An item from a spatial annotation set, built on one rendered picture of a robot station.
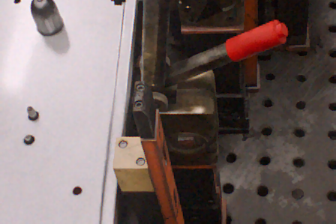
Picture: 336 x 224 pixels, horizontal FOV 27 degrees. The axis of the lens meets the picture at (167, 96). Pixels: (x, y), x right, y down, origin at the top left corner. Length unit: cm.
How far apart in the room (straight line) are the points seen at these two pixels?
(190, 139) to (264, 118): 37
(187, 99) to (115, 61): 13
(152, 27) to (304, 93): 55
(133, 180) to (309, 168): 43
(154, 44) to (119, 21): 22
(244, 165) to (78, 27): 36
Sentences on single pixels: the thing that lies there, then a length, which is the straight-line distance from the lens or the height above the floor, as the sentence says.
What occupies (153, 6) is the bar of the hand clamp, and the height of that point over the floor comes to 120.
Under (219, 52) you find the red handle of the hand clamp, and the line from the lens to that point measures 64.
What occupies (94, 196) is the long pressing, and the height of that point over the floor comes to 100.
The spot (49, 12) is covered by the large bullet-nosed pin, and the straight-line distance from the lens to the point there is 81.
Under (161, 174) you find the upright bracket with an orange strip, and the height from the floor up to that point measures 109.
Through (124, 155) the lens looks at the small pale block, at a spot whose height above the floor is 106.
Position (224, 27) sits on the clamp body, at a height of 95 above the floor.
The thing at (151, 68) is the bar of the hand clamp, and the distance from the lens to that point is 64.
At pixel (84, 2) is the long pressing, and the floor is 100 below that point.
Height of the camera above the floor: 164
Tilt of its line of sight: 57 degrees down
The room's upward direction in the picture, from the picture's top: 12 degrees counter-clockwise
